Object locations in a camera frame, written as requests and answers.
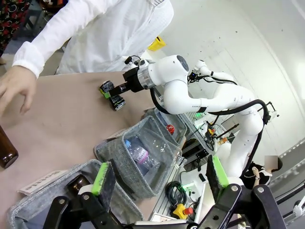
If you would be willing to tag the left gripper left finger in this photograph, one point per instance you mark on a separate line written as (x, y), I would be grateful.
(104, 181)

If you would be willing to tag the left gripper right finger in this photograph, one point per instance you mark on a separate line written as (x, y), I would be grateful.
(218, 176)

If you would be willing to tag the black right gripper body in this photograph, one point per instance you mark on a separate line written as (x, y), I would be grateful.
(132, 80)

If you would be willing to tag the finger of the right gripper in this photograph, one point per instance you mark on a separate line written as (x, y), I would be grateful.
(116, 90)

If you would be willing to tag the crushed black silver can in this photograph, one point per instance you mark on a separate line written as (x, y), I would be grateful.
(118, 103)

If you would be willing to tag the brown glass bottle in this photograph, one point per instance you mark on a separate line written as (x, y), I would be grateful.
(7, 152)
(78, 183)

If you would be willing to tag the clear plastic water bottle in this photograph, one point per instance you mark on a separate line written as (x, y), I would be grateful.
(140, 155)

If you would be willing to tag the crushed red can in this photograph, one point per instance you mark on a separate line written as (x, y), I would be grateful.
(170, 128)

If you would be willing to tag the white-sleeved right forearm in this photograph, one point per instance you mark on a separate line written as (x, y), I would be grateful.
(47, 40)

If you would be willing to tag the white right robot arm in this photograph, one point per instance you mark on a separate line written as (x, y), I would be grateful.
(226, 100)

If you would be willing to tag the grey fabric basket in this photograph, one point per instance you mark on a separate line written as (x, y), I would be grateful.
(119, 155)
(26, 210)
(152, 120)

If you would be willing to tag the person's right hand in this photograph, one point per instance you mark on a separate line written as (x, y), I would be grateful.
(16, 81)

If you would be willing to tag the white equipment bench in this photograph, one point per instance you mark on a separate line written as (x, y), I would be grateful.
(190, 181)

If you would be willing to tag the yellow plastic sign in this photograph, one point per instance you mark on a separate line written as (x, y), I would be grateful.
(156, 44)

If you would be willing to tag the seated person in black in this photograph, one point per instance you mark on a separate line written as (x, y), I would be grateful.
(262, 177)

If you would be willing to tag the person in white jacket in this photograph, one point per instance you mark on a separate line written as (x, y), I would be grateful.
(124, 31)

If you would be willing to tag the yellow red emergency stop button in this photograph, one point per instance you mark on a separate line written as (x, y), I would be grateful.
(178, 210)

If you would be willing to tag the white Bottle label sign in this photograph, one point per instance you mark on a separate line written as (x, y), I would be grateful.
(40, 184)

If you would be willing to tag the red floral skirt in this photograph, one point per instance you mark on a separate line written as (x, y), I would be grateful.
(9, 21)

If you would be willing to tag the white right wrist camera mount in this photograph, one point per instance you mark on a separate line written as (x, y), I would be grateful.
(143, 64)

